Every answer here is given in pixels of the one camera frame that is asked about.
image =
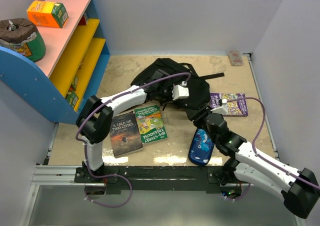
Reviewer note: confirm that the brown green toy stump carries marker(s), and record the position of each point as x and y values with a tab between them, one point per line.
23	37

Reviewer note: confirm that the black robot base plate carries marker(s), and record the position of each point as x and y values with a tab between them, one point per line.
209	179

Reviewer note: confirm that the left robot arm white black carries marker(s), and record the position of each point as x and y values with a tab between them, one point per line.
95	120

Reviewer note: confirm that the green box on shelf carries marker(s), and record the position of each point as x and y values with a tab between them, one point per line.
74	84
71	98

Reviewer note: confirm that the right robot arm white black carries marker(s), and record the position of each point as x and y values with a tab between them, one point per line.
298	189

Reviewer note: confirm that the purple colourful book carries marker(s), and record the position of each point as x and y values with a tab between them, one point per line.
235	108

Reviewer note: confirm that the green treehouse book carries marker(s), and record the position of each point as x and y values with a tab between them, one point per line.
150	124

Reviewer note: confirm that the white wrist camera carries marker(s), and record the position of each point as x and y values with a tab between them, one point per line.
223	109
180	92

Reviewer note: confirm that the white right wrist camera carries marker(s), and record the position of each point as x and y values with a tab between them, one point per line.
223	109

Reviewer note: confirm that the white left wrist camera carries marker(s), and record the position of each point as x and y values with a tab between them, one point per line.
180	92

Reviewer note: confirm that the blue shelf unit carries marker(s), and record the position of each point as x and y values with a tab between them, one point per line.
78	49

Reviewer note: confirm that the dark tale book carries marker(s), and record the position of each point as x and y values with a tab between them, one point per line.
124	135

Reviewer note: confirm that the blue shark pencil case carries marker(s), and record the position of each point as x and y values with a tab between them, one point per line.
201	148

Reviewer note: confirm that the orange green crayon box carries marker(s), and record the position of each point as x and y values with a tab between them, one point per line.
47	13

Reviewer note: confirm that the beige pink eraser box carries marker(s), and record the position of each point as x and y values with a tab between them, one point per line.
235	58

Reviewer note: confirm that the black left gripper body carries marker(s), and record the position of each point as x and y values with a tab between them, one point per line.
165	94

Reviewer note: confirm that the aluminium rail frame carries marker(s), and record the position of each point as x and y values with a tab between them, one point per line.
56	200

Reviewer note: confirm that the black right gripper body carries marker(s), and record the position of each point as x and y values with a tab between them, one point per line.
200	122

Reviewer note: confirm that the black student backpack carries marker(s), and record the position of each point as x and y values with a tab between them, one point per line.
199	89

